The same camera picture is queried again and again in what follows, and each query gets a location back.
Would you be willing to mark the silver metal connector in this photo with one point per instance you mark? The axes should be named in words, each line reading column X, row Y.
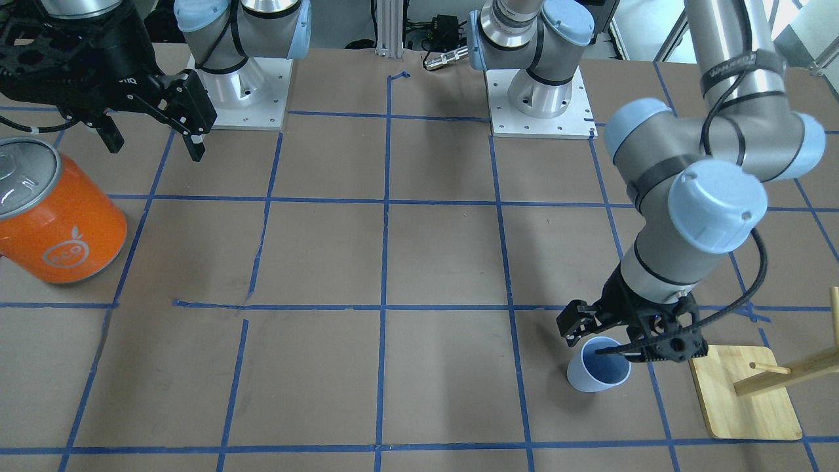
column 445, row 59

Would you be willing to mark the aluminium frame post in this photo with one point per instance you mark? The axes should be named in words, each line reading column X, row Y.
column 389, row 16

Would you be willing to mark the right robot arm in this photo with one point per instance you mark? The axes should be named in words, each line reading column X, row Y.
column 219, row 30

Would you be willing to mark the orange can with silver lid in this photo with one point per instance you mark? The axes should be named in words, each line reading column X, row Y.
column 56, row 223

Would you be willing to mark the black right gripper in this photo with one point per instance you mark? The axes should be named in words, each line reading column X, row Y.
column 113, row 58

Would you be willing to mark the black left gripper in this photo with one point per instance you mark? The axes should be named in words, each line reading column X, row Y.
column 614, row 298

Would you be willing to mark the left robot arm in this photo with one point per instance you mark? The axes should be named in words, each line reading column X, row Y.
column 698, row 184

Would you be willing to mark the wooden cup rack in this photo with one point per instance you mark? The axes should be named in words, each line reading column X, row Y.
column 743, row 390

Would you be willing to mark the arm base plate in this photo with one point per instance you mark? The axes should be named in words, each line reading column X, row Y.
column 520, row 107
column 253, row 97

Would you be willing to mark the white plastic cup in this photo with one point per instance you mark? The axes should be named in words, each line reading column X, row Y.
column 591, row 373

